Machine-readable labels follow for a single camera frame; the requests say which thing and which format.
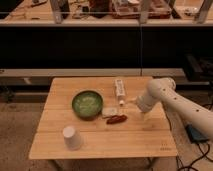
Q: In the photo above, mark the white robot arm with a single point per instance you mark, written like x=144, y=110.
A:
x=163, y=90

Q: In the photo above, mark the white squeeze tube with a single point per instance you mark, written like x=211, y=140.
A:
x=120, y=91

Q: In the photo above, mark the beige sponge block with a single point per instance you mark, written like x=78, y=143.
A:
x=109, y=112

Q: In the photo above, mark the green bowl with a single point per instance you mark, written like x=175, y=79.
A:
x=87, y=104

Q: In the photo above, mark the wooden table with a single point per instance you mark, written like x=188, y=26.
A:
x=139, y=136

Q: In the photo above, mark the white upside-down paper cup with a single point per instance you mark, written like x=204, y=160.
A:
x=72, y=138

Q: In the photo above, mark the black equipment box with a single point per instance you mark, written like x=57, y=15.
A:
x=198, y=68

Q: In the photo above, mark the blue power box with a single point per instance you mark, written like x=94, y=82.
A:
x=194, y=135

